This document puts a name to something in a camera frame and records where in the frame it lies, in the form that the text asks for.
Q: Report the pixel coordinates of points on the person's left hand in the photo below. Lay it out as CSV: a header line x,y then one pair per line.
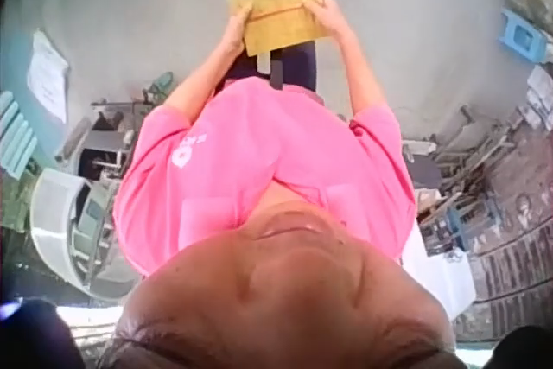
x,y
234,34

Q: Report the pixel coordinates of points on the person's legs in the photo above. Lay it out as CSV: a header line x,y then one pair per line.
x,y
307,62

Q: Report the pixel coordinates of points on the grey metal machine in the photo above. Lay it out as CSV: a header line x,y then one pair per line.
x,y
106,135

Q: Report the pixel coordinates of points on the heap of wood scraps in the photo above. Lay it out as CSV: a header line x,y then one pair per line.
x,y
471,153

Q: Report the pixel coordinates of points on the white plastic bin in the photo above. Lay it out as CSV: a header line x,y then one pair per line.
x,y
60,230

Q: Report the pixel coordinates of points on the blue plastic stool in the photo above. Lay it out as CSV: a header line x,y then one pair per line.
x,y
520,36

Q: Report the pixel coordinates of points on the teal slatted panel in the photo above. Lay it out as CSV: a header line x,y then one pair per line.
x,y
15,135

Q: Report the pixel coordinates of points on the heap of grey boards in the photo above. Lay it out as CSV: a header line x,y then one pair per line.
x,y
540,97

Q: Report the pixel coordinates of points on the white paper sheet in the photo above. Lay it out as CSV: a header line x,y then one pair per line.
x,y
47,77

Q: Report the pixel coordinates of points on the yellow wooden board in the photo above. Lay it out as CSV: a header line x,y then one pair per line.
x,y
281,10

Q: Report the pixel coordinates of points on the person's right hand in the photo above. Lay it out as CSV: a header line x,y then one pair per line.
x,y
333,19

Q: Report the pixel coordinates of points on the white sack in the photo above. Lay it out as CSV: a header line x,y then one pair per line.
x,y
436,274

